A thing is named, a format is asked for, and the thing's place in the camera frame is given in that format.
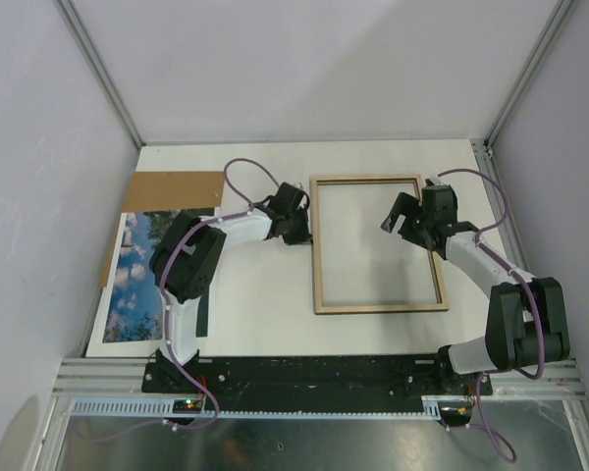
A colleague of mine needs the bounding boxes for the black picture frame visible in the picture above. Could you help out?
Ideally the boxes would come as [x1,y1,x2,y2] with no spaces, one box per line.
[308,172,450,316]

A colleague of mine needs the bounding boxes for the brown cardboard backing board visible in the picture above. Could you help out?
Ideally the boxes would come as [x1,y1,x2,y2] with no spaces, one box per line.
[97,171,224,288]

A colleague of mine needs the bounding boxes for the landscape photo print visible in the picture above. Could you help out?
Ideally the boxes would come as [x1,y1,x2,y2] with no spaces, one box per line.
[85,210,179,358]

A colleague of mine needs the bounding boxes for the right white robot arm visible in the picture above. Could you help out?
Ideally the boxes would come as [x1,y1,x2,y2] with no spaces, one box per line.
[381,184,570,393]

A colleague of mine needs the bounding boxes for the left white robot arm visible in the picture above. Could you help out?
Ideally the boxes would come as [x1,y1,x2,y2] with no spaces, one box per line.
[149,183,312,393]

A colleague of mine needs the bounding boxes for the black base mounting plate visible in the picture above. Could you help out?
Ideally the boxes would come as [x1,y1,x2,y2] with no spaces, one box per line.
[141,353,493,414]

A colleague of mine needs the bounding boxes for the right corner aluminium post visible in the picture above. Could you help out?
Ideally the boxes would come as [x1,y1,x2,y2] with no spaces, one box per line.
[470,0,580,269]

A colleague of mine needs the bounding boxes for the corner aluminium post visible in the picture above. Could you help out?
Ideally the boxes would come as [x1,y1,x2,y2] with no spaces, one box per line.
[53,0,144,151]
[470,0,580,269]

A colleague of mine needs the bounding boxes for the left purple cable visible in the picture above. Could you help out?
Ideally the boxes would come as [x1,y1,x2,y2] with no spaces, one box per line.
[73,157,281,445]

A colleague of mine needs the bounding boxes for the aluminium frame rail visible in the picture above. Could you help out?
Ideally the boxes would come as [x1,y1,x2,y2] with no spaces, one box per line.
[53,358,588,400]

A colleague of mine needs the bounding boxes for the grey cable duct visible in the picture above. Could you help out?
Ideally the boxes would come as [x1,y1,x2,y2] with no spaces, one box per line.
[68,394,443,420]

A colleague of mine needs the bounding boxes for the left corner aluminium post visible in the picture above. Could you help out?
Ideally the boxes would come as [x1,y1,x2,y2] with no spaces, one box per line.
[53,0,144,151]

